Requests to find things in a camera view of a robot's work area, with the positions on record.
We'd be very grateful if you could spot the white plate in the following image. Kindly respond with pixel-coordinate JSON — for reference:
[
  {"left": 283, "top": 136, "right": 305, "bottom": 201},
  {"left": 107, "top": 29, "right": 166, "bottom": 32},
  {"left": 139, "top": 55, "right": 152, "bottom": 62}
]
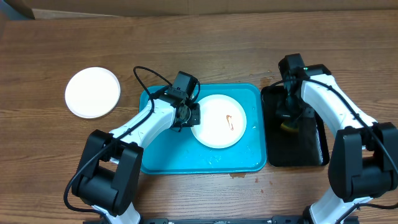
[
  {"left": 191, "top": 95, "right": 247, "bottom": 149},
  {"left": 65, "top": 67, "right": 121, "bottom": 119}
]

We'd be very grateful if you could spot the green yellow sponge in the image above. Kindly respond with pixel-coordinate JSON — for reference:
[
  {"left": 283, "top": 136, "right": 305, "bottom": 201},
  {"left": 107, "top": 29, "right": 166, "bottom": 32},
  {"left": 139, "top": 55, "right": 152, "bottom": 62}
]
[{"left": 280, "top": 121, "right": 299, "bottom": 133}]

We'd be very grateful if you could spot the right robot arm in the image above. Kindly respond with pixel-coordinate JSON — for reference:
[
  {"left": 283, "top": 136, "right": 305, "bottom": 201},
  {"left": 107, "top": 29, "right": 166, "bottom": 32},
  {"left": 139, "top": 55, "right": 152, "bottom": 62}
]
[{"left": 277, "top": 54, "right": 397, "bottom": 223}]

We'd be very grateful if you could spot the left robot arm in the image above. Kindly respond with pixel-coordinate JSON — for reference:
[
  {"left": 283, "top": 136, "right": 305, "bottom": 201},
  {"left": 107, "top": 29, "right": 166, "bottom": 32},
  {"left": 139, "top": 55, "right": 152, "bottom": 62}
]
[{"left": 63, "top": 72, "right": 200, "bottom": 223}]

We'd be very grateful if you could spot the teal plastic tray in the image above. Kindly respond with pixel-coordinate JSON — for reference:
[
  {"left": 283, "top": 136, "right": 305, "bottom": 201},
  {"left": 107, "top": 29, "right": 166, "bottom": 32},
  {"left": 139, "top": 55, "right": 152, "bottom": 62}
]
[{"left": 141, "top": 83, "right": 267, "bottom": 175}]

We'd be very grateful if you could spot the black plastic tray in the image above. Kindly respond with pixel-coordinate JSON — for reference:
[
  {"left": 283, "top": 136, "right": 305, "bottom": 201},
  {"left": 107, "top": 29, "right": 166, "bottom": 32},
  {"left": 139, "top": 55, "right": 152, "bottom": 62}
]
[{"left": 261, "top": 86, "right": 330, "bottom": 167}]

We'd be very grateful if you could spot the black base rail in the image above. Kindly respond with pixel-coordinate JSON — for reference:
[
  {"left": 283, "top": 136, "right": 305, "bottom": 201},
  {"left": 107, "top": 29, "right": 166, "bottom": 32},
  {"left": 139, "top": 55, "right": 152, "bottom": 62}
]
[{"left": 83, "top": 214, "right": 361, "bottom": 224}]

